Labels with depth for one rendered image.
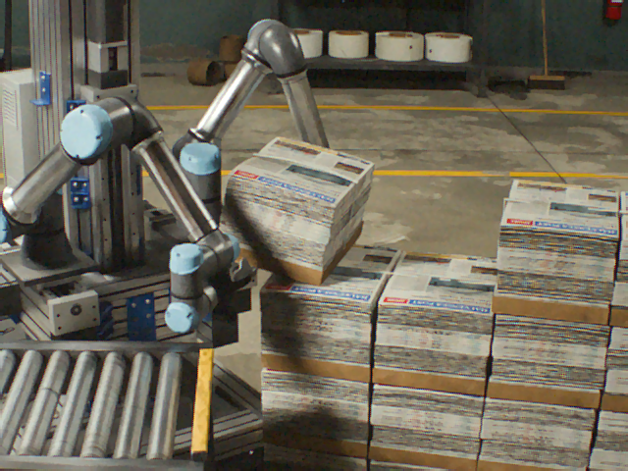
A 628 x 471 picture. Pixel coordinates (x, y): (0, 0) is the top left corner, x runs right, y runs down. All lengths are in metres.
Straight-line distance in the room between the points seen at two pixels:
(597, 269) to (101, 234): 1.38
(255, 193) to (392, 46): 5.99
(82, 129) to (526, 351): 1.17
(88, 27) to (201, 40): 6.21
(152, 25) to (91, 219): 6.19
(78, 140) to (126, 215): 0.65
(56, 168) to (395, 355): 0.94
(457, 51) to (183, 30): 2.36
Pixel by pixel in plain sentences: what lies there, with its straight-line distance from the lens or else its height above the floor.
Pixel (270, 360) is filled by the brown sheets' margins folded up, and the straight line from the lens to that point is 2.67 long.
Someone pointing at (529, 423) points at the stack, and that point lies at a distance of 2.61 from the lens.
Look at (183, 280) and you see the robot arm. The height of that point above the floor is 0.95.
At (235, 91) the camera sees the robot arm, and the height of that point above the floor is 1.19.
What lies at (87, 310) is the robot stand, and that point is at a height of 0.73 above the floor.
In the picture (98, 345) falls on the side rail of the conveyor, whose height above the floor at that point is 0.80.
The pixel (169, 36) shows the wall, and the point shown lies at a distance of 9.09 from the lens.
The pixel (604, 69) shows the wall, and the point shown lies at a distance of 9.63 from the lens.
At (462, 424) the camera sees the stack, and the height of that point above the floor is 0.52.
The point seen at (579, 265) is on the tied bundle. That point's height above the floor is 0.98.
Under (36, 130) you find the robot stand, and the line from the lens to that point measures 3.13.
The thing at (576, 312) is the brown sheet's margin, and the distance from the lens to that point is 2.47.
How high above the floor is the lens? 1.86
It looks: 21 degrees down
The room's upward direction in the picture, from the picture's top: 1 degrees clockwise
